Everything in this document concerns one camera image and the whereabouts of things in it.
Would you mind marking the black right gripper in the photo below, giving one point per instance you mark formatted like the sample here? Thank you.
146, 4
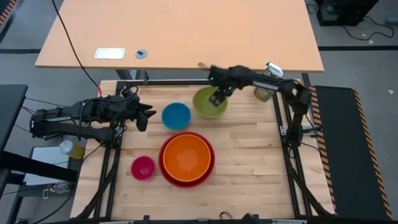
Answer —
225, 77

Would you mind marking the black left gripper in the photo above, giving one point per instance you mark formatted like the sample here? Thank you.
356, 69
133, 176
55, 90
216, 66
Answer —
132, 109

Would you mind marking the green bowl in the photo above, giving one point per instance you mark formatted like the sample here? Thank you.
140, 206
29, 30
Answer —
202, 107

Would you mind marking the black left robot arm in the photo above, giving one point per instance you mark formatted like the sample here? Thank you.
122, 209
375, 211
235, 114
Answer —
93, 110

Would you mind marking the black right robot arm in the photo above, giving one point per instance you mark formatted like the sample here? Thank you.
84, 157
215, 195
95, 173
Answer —
298, 96

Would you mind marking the blue bowl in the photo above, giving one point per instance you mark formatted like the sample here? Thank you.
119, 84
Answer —
176, 115

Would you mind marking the green cleaner spray bottle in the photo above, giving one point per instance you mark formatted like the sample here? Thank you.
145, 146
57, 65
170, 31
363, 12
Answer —
263, 93

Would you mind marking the large red bowl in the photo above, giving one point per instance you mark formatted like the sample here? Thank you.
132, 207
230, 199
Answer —
160, 161

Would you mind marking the grey round desk grommet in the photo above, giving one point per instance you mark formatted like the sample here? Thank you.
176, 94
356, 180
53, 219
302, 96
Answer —
141, 54

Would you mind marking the small pink bowl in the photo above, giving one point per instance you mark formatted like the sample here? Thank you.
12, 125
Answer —
143, 168

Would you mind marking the orange bowl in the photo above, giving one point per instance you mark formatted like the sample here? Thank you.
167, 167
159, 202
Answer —
186, 157

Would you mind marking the white rectangular desk plate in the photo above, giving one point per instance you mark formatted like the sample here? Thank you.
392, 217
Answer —
109, 53

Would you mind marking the tan wooden desk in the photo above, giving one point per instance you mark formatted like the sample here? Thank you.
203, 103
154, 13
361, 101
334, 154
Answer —
186, 28

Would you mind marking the clear bottle with yellow liquid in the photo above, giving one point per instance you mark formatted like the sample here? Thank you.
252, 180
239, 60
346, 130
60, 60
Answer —
73, 151

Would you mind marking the white box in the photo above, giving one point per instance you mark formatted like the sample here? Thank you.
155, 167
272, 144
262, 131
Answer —
46, 158

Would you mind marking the black hazard striped mat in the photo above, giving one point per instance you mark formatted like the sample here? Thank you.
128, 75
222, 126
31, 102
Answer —
348, 149
4, 14

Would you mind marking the black equipment box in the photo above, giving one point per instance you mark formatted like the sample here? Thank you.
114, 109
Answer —
342, 12

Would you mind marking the black aluminium table frame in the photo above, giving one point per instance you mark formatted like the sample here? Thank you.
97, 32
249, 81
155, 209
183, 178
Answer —
174, 82

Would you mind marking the black table-level camera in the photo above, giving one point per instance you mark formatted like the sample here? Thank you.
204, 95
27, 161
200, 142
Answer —
248, 218

